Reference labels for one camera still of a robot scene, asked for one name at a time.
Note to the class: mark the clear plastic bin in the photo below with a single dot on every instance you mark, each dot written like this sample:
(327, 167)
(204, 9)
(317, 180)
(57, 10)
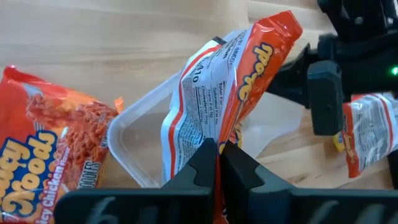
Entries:
(136, 140)

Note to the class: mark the yellow Maruchan noodle pack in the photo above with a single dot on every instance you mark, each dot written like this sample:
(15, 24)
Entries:
(338, 143)

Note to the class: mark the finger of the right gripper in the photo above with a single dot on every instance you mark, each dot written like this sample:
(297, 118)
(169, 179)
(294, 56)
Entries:
(326, 99)
(311, 59)

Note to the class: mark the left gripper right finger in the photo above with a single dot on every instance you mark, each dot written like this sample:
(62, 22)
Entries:
(264, 202)

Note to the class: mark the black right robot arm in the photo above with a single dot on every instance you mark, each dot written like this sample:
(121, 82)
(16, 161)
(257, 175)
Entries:
(357, 12)

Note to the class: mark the red orange noodle pack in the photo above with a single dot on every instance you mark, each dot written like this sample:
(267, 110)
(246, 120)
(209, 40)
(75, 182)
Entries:
(46, 140)
(370, 133)
(202, 93)

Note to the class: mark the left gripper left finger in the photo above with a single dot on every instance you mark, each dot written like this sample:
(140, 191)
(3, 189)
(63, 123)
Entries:
(186, 202)

